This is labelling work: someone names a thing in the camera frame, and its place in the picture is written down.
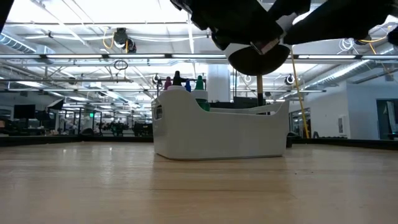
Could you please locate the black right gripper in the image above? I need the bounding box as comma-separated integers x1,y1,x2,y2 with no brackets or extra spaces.
170,0,285,55

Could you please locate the large green squeeze bottle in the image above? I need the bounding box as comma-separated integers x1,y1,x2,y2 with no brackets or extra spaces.
190,75,211,112

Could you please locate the white plastic storage bin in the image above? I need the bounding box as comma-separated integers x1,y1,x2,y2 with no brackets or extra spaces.
151,88,290,161

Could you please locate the white globe table lamp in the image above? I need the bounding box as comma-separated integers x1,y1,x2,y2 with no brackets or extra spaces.
223,14,295,107

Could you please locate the white building column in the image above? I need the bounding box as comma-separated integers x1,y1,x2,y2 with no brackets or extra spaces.
206,63,231,103

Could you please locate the dark blue door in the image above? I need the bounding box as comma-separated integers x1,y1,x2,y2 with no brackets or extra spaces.
375,98,398,141

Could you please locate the black monitor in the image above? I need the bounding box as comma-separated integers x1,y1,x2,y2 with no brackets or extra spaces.
12,104,37,119

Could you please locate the yellow hanging cable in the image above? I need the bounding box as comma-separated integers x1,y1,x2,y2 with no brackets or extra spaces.
290,46,310,139

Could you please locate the hanging black cable loop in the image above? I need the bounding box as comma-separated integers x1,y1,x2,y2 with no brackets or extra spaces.
113,59,129,72

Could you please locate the white wall box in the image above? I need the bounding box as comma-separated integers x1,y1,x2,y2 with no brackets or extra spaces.
338,115,348,135

